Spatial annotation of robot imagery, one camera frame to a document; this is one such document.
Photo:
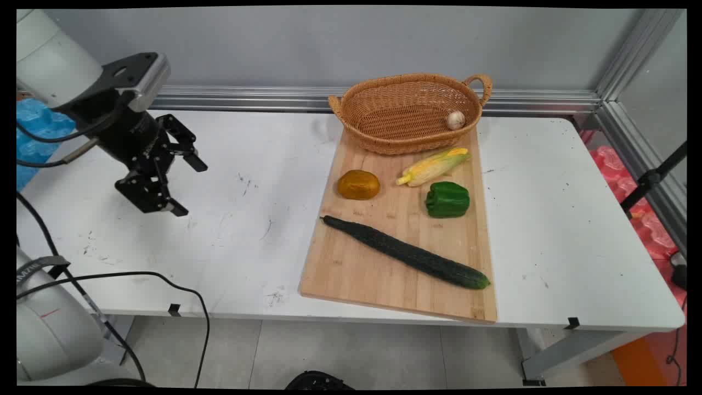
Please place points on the aluminium frame side rail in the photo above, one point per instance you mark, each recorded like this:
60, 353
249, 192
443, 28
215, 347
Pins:
630, 148

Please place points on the blue plastic bag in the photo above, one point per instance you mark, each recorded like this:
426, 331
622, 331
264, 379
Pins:
38, 126

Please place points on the small black table edge clip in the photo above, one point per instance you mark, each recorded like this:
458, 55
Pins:
572, 323
174, 310

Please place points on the long dark green cucumber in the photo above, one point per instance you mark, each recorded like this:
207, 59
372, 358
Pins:
406, 253

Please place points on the white garlic bulb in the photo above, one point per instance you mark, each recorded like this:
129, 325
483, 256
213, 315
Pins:
456, 120

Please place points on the small black device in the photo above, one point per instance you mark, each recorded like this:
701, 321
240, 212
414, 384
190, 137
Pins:
679, 276

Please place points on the green bell pepper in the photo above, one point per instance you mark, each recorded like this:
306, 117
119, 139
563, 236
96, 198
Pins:
447, 199

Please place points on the grey metal table leg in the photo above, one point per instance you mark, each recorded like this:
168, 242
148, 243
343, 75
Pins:
576, 351

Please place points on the black round floor object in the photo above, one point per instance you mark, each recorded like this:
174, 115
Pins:
319, 381

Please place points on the aluminium frame back rail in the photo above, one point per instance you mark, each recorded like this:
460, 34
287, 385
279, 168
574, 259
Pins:
274, 99

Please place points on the silver black wrist camera box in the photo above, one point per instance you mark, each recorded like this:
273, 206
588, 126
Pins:
143, 82

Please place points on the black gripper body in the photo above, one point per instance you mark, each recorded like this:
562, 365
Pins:
131, 137

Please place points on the yellow bell pepper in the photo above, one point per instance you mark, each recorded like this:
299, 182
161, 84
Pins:
358, 184

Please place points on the pink plastic packaging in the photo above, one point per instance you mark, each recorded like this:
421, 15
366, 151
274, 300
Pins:
644, 211

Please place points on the black tripod stand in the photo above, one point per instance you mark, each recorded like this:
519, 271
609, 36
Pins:
652, 176

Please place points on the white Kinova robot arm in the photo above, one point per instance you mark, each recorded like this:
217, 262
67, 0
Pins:
50, 61

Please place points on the corn cob with husk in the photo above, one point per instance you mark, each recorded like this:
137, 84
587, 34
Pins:
433, 167

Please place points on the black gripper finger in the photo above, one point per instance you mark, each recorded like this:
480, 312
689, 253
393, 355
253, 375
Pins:
145, 192
186, 145

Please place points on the bamboo cutting board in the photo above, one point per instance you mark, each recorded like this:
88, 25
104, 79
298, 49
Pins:
384, 258

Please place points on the aluminium frame upright post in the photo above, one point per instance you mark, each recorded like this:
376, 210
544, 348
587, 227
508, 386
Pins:
639, 52

